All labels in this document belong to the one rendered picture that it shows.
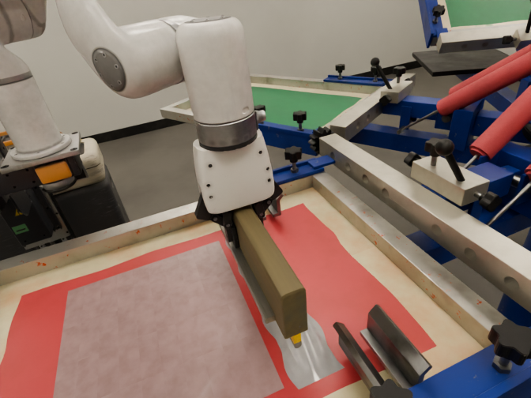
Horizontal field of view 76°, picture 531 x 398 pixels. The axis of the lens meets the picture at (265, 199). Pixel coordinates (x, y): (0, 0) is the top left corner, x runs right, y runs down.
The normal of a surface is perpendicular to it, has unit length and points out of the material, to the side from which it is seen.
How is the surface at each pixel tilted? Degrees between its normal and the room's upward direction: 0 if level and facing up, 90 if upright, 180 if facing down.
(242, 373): 0
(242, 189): 94
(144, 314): 0
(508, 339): 0
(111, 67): 90
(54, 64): 90
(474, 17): 32
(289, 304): 91
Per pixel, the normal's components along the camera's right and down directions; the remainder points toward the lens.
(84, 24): -0.35, 0.50
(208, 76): -0.12, 0.57
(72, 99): 0.37, 0.48
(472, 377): -0.11, -0.83
